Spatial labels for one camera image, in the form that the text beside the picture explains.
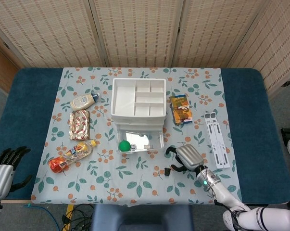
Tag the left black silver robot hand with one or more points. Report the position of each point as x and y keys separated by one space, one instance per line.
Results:
x=0 y=175

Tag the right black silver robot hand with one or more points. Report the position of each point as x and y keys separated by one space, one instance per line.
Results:
x=189 y=156

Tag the small black item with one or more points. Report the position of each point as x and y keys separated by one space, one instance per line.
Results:
x=167 y=171

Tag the clear plastic drawer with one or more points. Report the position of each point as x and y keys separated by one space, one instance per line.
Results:
x=154 y=137

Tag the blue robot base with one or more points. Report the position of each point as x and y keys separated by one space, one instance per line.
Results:
x=142 y=219

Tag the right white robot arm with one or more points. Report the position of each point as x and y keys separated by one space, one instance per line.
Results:
x=212 y=180

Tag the blue orange carton box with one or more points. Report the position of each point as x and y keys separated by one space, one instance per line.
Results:
x=180 y=110

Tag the green ball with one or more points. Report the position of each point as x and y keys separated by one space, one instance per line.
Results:
x=124 y=146

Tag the white plastic drawer organizer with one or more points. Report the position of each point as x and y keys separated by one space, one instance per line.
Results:
x=123 y=96

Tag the white folding stand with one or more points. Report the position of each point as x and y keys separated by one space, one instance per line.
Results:
x=217 y=144

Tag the small clear round item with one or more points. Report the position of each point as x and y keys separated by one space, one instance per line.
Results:
x=134 y=146

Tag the floral tablecloth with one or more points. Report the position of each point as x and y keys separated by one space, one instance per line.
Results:
x=135 y=173

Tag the teal padded table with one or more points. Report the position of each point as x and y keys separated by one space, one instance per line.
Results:
x=27 y=108

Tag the yellow-capped plastic drink bottle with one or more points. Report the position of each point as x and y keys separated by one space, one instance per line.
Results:
x=72 y=155

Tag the gold snack packet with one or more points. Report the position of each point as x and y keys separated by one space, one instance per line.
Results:
x=79 y=125

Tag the black floor equipment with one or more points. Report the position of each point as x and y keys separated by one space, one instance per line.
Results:
x=289 y=133

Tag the mayonnaise squeeze bottle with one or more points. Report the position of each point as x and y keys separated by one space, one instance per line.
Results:
x=82 y=102

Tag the woven folding screen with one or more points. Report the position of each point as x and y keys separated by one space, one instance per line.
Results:
x=140 y=31

